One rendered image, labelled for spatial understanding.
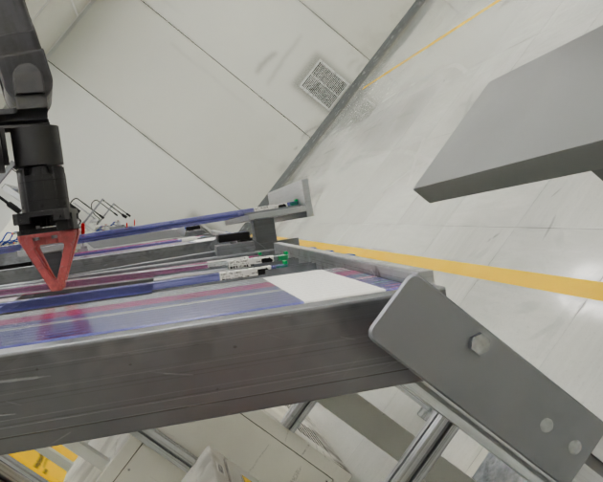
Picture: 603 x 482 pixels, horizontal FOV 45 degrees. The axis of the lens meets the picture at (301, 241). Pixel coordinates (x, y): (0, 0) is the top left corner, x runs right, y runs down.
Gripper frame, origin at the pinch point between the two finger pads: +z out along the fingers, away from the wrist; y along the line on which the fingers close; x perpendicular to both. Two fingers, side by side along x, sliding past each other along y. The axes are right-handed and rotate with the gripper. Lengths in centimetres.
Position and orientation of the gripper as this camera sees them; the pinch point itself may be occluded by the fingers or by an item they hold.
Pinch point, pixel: (56, 283)
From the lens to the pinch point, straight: 96.2
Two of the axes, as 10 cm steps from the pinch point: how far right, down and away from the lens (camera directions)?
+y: 1.9, 0.3, -9.8
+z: 1.3, 9.9, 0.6
